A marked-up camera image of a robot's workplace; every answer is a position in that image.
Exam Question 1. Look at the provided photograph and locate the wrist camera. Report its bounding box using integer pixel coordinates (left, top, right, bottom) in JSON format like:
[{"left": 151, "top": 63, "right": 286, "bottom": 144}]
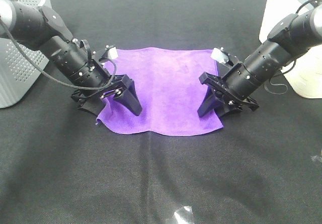
[
  {"left": 99, "top": 45, "right": 119, "bottom": 61},
  {"left": 210, "top": 47, "right": 235, "bottom": 66}
]

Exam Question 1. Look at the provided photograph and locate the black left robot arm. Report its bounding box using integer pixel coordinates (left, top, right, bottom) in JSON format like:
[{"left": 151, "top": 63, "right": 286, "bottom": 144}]
[{"left": 1, "top": 0, "right": 142, "bottom": 116}]

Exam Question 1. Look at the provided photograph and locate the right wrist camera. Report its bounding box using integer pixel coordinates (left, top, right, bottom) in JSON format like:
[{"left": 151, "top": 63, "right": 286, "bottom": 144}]
[{"left": 210, "top": 47, "right": 235, "bottom": 66}]

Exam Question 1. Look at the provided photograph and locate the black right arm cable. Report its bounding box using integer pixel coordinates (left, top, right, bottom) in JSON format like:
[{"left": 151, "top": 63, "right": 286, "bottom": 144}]
[{"left": 261, "top": 0, "right": 322, "bottom": 96}]

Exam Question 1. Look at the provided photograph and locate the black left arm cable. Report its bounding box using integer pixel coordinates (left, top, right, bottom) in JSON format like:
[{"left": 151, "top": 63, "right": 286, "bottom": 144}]
[{"left": 0, "top": 20, "right": 118, "bottom": 91}]

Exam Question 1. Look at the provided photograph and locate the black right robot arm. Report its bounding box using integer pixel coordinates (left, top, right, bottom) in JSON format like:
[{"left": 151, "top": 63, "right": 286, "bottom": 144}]
[{"left": 197, "top": 0, "right": 321, "bottom": 117}]

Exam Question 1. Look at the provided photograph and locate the purple microfiber towel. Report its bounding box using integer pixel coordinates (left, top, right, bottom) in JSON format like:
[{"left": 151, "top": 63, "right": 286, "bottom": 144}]
[{"left": 97, "top": 47, "right": 223, "bottom": 136}]

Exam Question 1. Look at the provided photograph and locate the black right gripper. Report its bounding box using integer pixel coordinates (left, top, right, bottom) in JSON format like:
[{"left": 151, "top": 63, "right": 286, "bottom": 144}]
[{"left": 197, "top": 72, "right": 259, "bottom": 117}]

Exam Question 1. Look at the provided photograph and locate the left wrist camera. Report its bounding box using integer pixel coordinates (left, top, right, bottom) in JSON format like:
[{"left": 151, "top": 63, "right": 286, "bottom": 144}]
[{"left": 99, "top": 45, "right": 119, "bottom": 61}]

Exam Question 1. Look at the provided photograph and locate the grey perforated laundry basket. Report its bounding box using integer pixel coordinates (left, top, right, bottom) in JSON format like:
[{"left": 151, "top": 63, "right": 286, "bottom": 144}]
[{"left": 1, "top": 0, "right": 51, "bottom": 108}]

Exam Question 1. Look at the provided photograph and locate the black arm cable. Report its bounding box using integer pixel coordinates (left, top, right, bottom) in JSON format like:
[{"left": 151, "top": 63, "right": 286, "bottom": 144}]
[
  {"left": 0, "top": 20, "right": 118, "bottom": 91},
  {"left": 261, "top": 0, "right": 322, "bottom": 96}
]

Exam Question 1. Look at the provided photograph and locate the clear tape strip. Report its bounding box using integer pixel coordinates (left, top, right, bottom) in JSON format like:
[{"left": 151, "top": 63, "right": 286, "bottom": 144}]
[{"left": 173, "top": 206, "right": 195, "bottom": 224}]

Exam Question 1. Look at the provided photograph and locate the white storage box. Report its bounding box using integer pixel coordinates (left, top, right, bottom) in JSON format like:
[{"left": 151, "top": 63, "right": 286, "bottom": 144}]
[{"left": 259, "top": 0, "right": 321, "bottom": 99}]

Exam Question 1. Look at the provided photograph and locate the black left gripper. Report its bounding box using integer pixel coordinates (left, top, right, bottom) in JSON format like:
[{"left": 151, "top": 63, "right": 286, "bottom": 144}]
[{"left": 71, "top": 74, "right": 142, "bottom": 116}]

